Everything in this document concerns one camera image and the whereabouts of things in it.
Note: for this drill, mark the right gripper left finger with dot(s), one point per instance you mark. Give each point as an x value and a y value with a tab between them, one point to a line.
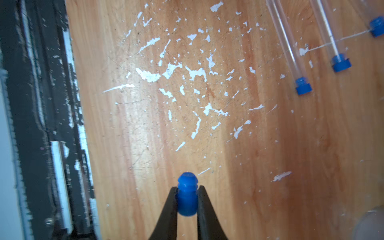
166	227

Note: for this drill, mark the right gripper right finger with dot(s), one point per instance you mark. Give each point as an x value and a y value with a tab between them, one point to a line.
209	227

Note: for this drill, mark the blue stopper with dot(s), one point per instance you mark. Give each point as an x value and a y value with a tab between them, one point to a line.
340	63
187	196
377	26
303	86

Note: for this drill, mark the glass test tube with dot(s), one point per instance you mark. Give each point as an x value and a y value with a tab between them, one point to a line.
287	41
366	9
329	30

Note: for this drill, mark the clear tape roll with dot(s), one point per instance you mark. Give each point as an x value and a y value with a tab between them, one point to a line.
370	226

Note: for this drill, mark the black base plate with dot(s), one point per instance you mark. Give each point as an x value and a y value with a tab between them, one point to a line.
54	183

